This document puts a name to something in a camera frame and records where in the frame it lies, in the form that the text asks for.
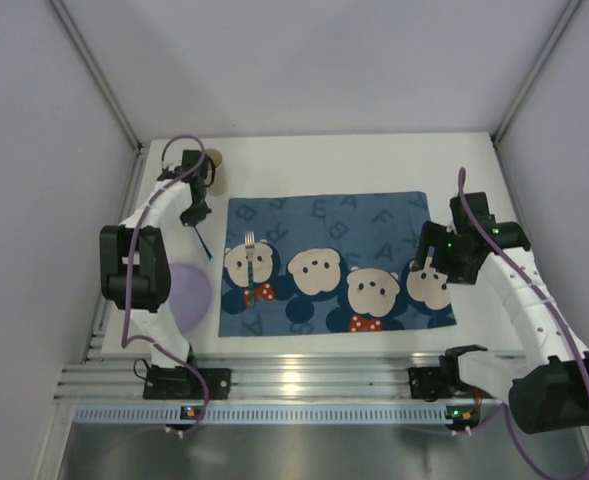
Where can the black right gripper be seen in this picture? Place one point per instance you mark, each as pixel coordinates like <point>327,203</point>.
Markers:
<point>429,240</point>

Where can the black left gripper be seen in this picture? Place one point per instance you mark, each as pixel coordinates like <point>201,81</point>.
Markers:
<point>194,215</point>

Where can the beige cup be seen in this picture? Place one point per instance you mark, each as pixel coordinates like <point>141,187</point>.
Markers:
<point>217,173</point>

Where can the blue metal spoon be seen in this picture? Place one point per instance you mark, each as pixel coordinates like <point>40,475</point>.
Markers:
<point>203,244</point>

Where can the blue handled fork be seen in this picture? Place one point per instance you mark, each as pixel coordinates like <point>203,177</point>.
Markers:
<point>249,250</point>

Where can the blue cartoon bear placemat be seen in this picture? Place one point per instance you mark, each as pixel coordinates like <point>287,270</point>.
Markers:
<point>323,264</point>

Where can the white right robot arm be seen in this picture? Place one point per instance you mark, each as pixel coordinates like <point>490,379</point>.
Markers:
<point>550,390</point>

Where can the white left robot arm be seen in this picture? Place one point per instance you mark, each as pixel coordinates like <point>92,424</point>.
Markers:
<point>135,272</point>

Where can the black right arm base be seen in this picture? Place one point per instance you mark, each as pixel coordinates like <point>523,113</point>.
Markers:
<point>431,383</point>

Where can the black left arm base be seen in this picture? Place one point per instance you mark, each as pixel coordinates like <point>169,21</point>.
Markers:
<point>180,384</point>

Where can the purple plate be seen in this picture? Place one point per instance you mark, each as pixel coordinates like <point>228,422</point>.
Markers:
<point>190,296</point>

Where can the aluminium front rail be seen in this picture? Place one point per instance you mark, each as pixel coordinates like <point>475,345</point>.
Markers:
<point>286,377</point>

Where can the perforated grey cable duct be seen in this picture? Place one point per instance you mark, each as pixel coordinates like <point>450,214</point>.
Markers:
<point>278,414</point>

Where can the right aluminium frame post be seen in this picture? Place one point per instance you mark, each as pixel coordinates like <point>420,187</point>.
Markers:
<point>551,42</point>

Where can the aluminium frame post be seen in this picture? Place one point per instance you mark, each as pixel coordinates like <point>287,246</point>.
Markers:
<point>83,51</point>
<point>551,42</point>

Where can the left aluminium frame post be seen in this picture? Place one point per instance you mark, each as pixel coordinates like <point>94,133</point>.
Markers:
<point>83,51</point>

